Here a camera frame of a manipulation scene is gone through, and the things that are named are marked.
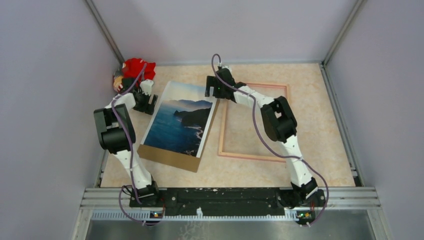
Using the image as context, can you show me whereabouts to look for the seascape photo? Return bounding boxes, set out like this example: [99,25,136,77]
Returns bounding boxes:
[141,81,217,158]

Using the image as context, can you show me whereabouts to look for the pink wooden picture frame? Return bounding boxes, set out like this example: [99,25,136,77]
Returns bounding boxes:
[218,82,290,162]

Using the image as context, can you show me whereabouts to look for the brown frame backing board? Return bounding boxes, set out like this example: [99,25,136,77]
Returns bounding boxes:
[136,102,221,174]

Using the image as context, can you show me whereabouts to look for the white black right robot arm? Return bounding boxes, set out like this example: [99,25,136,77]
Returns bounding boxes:
[204,67,329,208]

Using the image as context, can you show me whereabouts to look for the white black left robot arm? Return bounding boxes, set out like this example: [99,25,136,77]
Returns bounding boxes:
[93,77,161,207]

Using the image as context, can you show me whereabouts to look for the red crumpled cloth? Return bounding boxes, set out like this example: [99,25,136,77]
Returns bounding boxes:
[113,58,157,93]

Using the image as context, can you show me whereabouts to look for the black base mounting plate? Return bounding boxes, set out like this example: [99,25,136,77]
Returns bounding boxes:
[129,187,324,217]

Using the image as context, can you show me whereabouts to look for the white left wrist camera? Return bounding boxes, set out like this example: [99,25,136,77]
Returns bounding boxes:
[139,79,154,96]

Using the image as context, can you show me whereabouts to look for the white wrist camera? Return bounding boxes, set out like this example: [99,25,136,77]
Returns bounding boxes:
[221,65,232,72]
[139,79,154,96]

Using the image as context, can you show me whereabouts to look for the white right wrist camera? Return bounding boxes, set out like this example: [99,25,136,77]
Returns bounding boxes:
[221,65,232,72]

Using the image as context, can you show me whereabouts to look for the aluminium front rail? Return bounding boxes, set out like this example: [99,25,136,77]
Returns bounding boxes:
[72,186,392,240]

